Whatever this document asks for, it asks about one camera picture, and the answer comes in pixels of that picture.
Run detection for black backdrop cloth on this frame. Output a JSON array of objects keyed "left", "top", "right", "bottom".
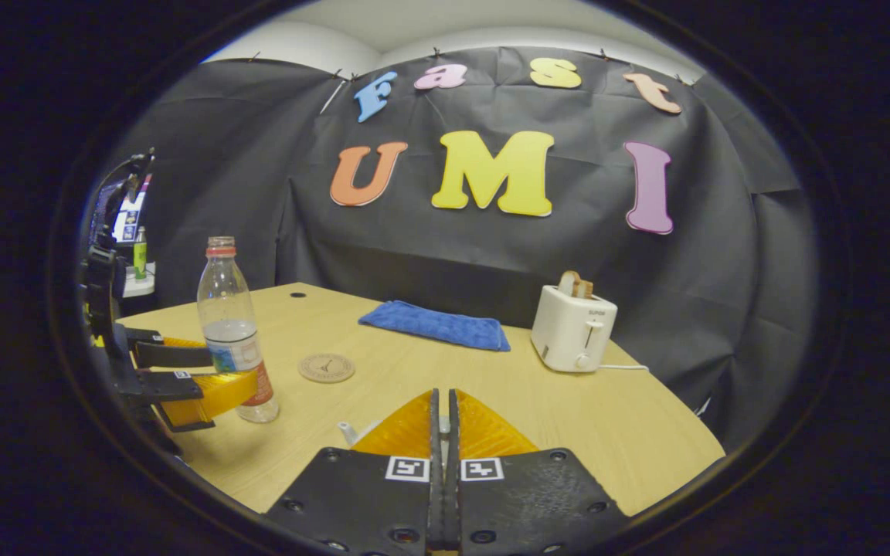
[{"left": 109, "top": 46, "right": 817, "bottom": 456}]

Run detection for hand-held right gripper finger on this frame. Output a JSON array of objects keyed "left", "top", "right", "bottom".
[
  {"left": 263, "top": 388, "right": 443, "bottom": 553},
  {"left": 445, "top": 388, "right": 631, "bottom": 555}
]

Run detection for clear plastic water bottle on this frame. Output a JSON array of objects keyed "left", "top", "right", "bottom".
[{"left": 196, "top": 236, "right": 280, "bottom": 424}]

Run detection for blue folded towel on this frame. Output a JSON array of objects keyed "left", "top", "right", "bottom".
[{"left": 358, "top": 300, "right": 511, "bottom": 353}]

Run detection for white toaster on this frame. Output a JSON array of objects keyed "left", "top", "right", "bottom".
[{"left": 530, "top": 283, "right": 618, "bottom": 374}]

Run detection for white ceramic teacup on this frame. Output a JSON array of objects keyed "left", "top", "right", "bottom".
[{"left": 337, "top": 421, "right": 381, "bottom": 448}]

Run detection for round wooden coaster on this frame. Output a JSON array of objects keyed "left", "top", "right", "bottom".
[{"left": 297, "top": 353, "right": 356, "bottom": 384}]

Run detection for computer monitor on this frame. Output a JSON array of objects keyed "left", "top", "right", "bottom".
[{"left": 113, "top": 174, "right": 151, "bottom": 244}]

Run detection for white side table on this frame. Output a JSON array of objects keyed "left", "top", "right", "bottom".
[{"left": 124, "top": 263, "right": 157, "bottom": 299}]

